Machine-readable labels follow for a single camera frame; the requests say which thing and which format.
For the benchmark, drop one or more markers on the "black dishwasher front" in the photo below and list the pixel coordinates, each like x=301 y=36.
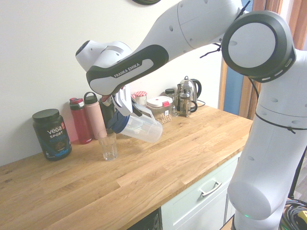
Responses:
x=148 y=221

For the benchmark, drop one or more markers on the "round black wall clock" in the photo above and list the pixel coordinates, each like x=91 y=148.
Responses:
x=146 y=2

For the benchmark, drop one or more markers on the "clear glass mug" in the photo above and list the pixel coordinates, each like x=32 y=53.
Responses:
x=174 y=107

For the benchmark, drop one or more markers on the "wooden door frame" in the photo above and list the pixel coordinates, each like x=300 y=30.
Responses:
x=249 y=103

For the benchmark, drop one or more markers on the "glass jar red gingham lid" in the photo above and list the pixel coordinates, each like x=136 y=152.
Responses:
x=133 y=96
x=140 y=94

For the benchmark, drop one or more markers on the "nut container with white lid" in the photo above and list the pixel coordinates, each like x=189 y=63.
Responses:
x=158 y=103

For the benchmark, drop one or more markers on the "glass jar with black lid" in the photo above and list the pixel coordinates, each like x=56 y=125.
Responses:
x=169 y=91

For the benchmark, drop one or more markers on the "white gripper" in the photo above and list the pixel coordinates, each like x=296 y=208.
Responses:
x=124 y=103

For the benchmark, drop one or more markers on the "clear drinking glass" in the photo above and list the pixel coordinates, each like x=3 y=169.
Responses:
x=108 y=148

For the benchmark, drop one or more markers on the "pink water bottle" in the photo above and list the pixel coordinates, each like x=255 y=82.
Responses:
x=94 y=117

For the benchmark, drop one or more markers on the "clear pitcher with blue lid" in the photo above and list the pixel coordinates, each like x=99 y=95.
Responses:
x=144 y=130

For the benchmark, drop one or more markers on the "red water bottle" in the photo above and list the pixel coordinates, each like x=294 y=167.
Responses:
x=81 y=124

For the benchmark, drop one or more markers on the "black shaker bottle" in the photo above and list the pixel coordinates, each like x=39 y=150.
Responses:
x=106 y=115

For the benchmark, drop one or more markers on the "black protein powder tub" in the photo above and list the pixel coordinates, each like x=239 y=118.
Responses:
x=51 y=139

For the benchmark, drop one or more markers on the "yellow power box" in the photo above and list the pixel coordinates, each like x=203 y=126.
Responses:
x=302 y=220

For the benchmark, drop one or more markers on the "glass french press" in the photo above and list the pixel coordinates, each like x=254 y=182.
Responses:
x=185 y=105

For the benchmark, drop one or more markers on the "white cabinet drawer front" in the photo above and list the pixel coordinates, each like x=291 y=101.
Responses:
x=192 y=208

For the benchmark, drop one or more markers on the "blue door panel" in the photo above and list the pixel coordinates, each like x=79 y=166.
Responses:
x=233 y=91

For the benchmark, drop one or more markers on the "silver electric kettle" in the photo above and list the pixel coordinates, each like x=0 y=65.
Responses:
x=195 y=87

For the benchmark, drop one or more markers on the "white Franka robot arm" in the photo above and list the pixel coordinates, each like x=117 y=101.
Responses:
x=263 y=143

